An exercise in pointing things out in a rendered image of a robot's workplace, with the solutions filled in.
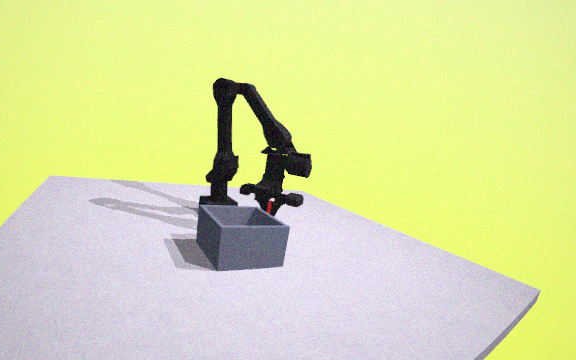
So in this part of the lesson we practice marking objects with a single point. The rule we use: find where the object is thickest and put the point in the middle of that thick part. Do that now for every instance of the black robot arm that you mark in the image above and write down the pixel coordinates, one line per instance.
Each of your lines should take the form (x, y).
(226, 163)

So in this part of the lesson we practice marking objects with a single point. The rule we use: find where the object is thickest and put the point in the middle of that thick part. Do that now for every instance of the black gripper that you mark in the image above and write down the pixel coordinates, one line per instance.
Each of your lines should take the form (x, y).
(291, 199)

